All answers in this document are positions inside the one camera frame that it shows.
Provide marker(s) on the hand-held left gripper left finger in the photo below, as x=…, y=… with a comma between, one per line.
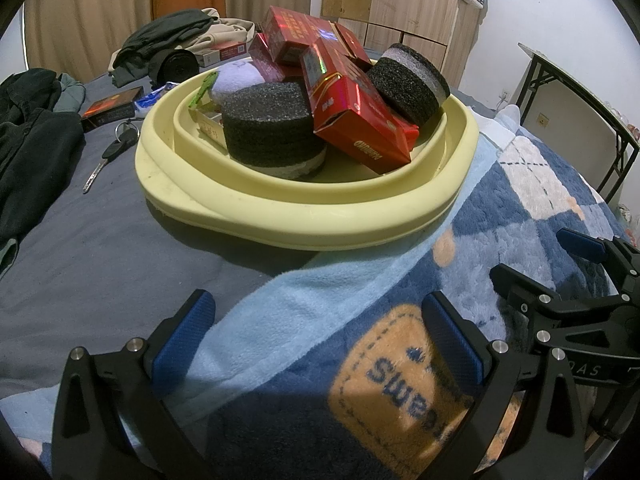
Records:
x=182, y=340

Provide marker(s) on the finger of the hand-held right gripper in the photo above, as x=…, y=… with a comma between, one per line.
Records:
x=520, y=286
x=580, y=246

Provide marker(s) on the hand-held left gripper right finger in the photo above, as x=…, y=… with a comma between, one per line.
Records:
x=455, y=340

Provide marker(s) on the pale yellow plastic basin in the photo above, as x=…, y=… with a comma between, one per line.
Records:
x=300, y=220

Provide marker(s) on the white box red print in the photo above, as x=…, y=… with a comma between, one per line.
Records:
x=210, y=122

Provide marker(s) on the black foam disc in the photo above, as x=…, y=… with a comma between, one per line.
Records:
x=272, y=125
x=407, y=85

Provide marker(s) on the long red box white label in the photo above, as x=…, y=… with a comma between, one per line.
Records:
x=357, y=115

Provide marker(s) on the small green packet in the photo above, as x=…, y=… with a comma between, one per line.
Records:
x=202, y=92

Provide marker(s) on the lavender plush ball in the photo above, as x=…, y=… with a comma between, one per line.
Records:
x=237, y=77

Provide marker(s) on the red box gold print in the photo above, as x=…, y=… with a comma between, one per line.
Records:
x=300, y=27

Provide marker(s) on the blue checked plush blanket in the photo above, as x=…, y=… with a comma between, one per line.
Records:
x=525, y=210

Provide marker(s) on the grey bed sheet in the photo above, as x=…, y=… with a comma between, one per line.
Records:
x=100, y=270

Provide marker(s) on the clear glass jar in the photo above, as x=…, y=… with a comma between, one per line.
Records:
x=627, y=120

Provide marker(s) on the black folding table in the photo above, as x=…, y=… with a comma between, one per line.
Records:
x=580, y=75

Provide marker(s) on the black garment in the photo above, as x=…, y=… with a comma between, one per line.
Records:
x=35, y=150

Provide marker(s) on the dark box orange print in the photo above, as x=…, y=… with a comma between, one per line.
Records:
x=112, y=107

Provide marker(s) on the blue white packet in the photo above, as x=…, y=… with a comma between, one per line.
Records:
x=155, y=97

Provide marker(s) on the grey green garment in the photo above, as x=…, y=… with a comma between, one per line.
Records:
x=70, y=92

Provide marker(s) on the black cylinder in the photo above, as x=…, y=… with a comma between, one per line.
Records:
x=175, y=65

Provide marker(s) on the red white cigarette pack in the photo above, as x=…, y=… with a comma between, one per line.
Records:
x=227, y=53

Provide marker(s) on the light wooden wardrobe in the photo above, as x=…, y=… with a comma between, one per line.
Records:
x=400, y=5

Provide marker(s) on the dark green garment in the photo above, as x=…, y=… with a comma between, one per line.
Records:
x=160, y=35

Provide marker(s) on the beige curtain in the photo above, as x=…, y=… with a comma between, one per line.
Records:
x=85, y=20

